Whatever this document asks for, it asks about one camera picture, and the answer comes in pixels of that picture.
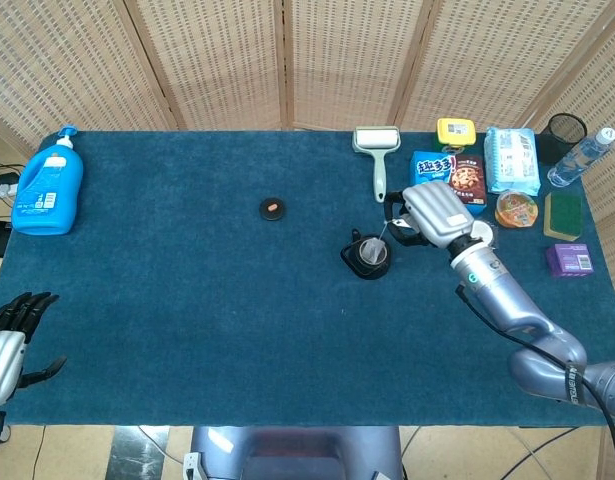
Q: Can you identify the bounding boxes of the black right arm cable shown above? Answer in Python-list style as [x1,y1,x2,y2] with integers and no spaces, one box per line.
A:
[455,282,615,480]

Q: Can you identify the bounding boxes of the black mesh pen cup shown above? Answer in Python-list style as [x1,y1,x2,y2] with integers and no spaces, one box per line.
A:
[536,112,588,166]

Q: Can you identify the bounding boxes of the tea bag with string tag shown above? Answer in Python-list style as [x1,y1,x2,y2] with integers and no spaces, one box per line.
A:
[359,215,409,265]

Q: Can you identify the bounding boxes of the black tea cup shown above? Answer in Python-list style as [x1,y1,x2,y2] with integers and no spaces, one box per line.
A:
[340,228,392,281]

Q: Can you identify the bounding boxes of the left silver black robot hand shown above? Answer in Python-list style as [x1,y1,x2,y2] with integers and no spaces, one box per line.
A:
[0,291,68,406]

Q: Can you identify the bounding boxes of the blue detergent pump bottle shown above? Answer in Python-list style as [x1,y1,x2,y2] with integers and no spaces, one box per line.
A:
[10,125,85,236]

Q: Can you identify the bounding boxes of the orange jelly cup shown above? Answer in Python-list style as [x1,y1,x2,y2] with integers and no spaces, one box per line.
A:
[494,189,540,230]

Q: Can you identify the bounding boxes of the yellow lidded container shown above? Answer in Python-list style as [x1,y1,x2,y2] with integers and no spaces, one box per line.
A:
[435,117,477,151]

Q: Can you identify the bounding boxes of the clear water bottle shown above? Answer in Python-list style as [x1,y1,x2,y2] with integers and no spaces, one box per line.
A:
[546,127,615,188]

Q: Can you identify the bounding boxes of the blue cookie box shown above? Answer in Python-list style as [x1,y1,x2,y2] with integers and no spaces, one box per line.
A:
[410,151,488,217]

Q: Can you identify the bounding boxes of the green yellow sponge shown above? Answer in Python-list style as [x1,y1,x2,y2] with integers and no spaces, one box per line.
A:
[543,191,585,242]

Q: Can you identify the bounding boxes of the pale green lint roller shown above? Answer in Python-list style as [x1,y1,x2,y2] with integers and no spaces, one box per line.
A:
[352,125,402,203]

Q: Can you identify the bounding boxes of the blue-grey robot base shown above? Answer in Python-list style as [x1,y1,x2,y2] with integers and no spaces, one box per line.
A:
[182,425,406,480]

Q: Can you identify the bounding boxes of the white plastic scoop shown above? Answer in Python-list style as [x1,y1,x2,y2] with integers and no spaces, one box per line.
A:
[472,218,498,250]

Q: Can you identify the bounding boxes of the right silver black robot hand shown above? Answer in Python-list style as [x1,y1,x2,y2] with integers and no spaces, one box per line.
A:
[384,180,481,250]

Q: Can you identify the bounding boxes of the blue table cloth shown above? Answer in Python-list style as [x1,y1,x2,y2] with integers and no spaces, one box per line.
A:
[0,130,615,428]

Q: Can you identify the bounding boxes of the black round lid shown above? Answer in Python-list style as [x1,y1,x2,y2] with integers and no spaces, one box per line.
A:
[259,197,287,222]

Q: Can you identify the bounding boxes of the blue wet wipes pack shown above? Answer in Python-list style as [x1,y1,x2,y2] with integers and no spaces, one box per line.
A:
[483,126,542,196]

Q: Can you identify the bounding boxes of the purple small box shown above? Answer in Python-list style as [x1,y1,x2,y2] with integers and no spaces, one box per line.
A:
[545,243,595,279]

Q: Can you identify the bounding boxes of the bamboo folding screen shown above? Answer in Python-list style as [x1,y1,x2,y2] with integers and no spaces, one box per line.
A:
[0,0,615,286]

